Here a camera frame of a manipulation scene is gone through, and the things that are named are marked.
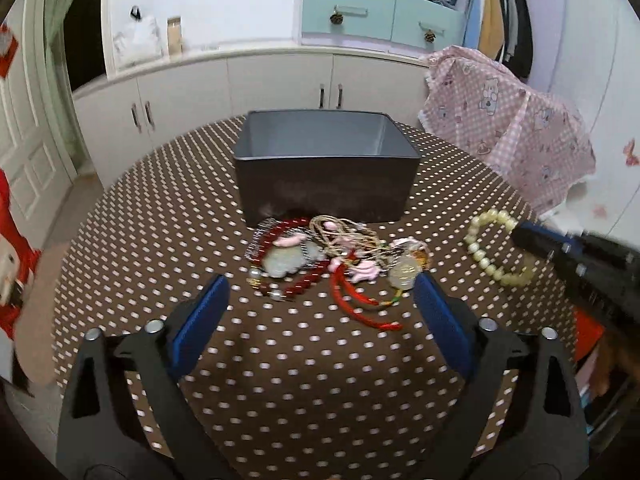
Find cream bead bracelet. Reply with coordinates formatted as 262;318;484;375
463;208;537;288

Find clear round pendant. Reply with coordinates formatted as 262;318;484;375
387;237;431;292

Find red cord bracelet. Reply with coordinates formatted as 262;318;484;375
328;253;405;333

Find dark red bead bracelet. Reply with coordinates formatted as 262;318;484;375
247;216;332;302

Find beige cord necklace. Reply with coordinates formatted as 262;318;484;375
308;213;396;266

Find pink white charm keychain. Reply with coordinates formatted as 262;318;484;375
329;258;382;284

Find brown polka dot tablecloth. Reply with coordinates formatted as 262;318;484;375
52;116;576;479

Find red cartoon poster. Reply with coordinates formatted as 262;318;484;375
0;171;41;340

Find hanging clothes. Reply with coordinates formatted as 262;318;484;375
461;0;534;81

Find white panel door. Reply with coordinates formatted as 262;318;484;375
1;0;72;248

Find dark grey storage box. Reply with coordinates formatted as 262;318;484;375
233;110;421;228

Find white low cabinet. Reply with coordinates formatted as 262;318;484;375
73;49;427;186

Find teal drawer unit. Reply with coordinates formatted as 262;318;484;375
294;0;464;58

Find white plastic bag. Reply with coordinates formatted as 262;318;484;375
113;6;163;70

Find brown paper package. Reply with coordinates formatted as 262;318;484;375
167;16;182;56

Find pink butterfly wall sticker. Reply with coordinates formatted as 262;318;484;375
623;139;640;167

